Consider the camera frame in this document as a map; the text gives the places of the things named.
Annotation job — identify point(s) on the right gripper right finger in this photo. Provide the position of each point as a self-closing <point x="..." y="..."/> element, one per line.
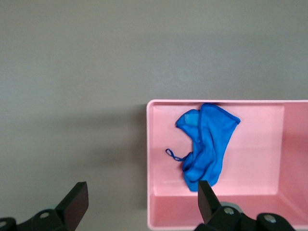
<point x="209" y="207"/>

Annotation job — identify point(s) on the pink plastic box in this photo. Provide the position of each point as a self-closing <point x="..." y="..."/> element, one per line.
<point x="252" y="204"/>

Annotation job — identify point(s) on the blue cloth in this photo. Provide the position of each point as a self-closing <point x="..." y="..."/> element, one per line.
<point x="209" y="144"/>

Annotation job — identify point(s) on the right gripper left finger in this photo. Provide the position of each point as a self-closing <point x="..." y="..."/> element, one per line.
<point x="74" y="204"/>

